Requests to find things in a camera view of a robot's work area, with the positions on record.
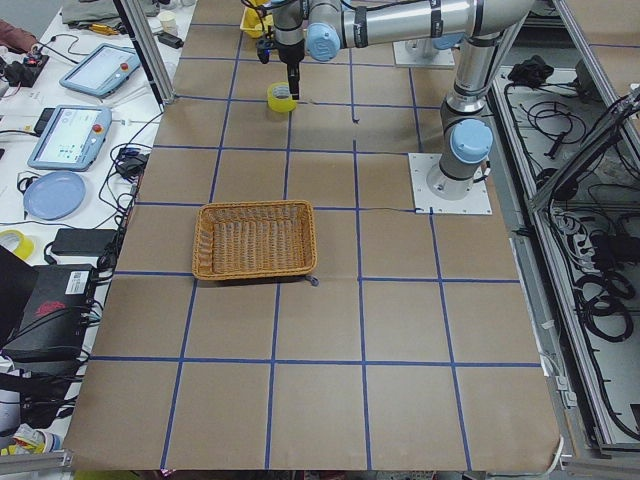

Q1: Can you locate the teach pendant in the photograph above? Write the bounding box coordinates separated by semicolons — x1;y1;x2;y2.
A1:
27;105;112;172
59;43;141;98

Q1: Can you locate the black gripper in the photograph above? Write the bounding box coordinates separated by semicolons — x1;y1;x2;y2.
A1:
278;40;303;100

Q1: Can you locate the yellow tape roll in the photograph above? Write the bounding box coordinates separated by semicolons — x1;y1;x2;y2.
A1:
267;82;297;113

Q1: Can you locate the near teach pendant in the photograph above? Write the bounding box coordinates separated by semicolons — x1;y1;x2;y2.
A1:
27;105;112;172

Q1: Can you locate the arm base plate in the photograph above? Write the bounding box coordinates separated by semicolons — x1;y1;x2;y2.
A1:
408;153;492;215
393;39;455;70

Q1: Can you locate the black computer box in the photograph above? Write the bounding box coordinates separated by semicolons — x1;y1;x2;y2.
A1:
1;248;98;363

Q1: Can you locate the black power adapter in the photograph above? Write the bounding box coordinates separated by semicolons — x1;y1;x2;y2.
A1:
44;228;116;264

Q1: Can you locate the far teach pendant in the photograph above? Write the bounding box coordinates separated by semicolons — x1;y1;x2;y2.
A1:
59;43;141;98

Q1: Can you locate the aluminium frame post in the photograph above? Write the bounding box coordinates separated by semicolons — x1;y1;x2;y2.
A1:
113;0;175;106

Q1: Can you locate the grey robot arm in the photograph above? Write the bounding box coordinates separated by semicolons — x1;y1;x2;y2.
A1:
256;0;533;114
430;1;532;193

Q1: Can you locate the brown wicker basket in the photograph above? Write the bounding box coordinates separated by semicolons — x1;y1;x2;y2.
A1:
192;200;318;281

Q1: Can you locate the blue plate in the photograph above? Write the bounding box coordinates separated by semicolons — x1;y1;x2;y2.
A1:
23;171;86;220

